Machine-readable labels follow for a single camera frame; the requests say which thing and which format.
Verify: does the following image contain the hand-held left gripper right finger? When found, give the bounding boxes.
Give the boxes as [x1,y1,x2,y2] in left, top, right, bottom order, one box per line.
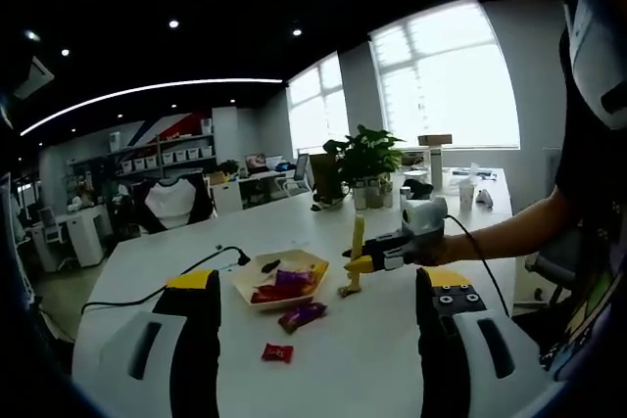
[415,265,553,418]

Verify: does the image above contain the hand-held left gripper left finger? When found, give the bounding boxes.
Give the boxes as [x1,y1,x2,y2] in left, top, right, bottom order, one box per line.
[72,268,221,418]

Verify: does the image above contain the purple candy bar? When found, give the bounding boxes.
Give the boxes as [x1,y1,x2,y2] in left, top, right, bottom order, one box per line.
[274,268,314,287]

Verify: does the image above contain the maroon candy bar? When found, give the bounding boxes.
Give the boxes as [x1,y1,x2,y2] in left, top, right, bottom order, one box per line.
[277,302,328,334]

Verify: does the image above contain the cream hexagonal container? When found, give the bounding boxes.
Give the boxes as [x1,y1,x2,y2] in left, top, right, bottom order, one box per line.
[230,250,330,312]

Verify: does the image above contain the small red candy packet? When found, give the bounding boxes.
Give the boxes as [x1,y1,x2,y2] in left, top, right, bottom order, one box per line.
[261,343,295,363]

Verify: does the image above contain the person's right hand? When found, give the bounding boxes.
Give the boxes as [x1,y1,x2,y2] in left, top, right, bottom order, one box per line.
[423,235,455,267]

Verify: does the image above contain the black headphones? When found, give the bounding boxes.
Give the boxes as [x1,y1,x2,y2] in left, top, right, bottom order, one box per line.
[406,178,435,199]

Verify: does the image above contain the white paper cup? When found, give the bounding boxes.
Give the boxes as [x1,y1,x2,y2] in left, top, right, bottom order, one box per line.
[458,181,477,211]

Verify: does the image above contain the white thermos bottle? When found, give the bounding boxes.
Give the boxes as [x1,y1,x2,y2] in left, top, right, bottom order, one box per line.
[429,146,445,189]

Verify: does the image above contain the large green potted plant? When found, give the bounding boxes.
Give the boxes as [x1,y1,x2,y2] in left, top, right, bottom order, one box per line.
[311,124,407,211]

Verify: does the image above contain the grey mesh office chair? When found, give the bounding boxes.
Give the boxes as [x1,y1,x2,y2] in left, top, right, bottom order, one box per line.
[281,153,314,194]

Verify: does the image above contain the grey swivel office chair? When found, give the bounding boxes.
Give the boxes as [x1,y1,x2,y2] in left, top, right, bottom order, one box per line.
[526,229,587,314]

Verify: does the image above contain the white drawer cabinet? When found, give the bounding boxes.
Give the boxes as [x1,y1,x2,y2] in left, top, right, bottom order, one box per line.
[213,181,244,213]

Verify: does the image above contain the white office chair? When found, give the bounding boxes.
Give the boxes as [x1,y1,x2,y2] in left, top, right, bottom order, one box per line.
[36,206,68,262]

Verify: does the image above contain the chair with black white shirt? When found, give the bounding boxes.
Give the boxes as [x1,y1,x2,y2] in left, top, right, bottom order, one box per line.
[131,173,217,236]

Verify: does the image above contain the row of white storage bins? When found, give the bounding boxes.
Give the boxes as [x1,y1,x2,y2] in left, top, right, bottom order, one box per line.
[120,145,215,173]

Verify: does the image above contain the white chest device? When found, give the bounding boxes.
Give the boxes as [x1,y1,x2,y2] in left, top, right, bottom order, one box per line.
[562,0,627,131]

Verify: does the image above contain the grey metal shelving unit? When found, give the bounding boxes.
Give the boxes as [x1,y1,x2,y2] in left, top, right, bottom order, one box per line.
[68,132,217,179]

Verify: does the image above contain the curved ceiling light strip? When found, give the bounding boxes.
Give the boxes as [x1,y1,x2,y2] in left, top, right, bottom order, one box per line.
[19,77,284,138]

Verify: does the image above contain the ceiling air conditioner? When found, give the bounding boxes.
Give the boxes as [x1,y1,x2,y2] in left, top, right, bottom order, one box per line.
[13,55,55,100]

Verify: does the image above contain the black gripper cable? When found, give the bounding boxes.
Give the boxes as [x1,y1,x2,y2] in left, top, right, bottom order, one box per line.
[443,214,511,316]

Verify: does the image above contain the black table cable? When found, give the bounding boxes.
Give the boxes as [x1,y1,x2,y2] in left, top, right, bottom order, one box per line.
[80,246,251,316]

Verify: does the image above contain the white pedestal cabinet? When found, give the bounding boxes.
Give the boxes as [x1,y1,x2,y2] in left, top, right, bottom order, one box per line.
[66,211,105,270]

